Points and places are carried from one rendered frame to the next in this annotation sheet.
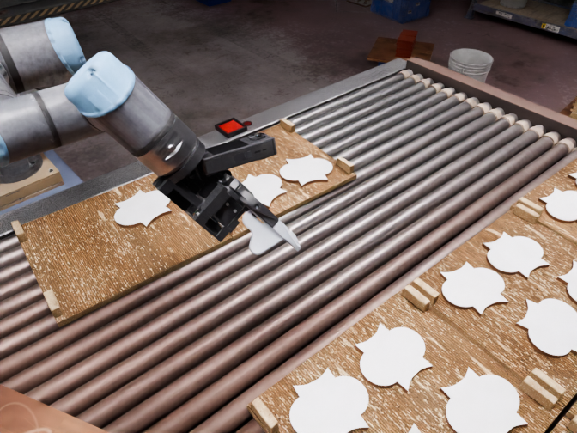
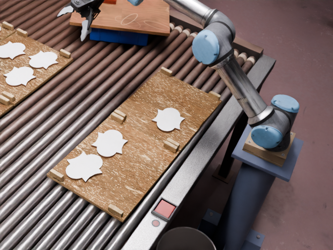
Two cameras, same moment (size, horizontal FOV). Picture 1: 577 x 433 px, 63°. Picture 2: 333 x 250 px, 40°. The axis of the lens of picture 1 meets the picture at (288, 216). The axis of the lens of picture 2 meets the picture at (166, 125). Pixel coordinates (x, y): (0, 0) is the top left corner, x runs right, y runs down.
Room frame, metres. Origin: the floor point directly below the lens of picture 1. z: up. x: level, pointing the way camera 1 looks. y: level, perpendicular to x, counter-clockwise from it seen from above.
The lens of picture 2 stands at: (2.17, -0.36, 2.34)
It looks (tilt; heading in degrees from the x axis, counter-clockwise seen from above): 44 degrees down; 150
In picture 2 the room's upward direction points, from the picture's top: 11 degrees clockwise
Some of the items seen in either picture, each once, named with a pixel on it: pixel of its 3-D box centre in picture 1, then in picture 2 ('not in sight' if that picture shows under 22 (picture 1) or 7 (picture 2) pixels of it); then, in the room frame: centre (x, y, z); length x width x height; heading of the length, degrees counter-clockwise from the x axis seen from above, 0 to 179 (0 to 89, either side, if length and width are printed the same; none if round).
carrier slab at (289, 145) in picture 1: (261, 173); (116, 163); (1.07, 0.08, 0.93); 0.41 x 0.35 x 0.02; 127
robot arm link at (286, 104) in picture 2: not in sight; (282, 112); (1.11, 0.78, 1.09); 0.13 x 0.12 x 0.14; 126
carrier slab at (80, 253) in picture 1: (122, 234); (168, 108); (0.82, 0.40, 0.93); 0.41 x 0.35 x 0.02; 127
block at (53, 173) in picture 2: (345, 164); (56, 175); (1.08, -0.16, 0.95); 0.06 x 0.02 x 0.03; 37
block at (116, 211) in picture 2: (287, 125); (115, 211); (1.29, 0.00, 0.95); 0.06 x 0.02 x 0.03; 37
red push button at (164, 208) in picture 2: (231, 128); (164, 209); (1.32, 0.19, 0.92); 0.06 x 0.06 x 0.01; 39
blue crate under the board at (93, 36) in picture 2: not in sight; (121, 19); (0.15, 0.39, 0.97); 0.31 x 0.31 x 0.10; 69
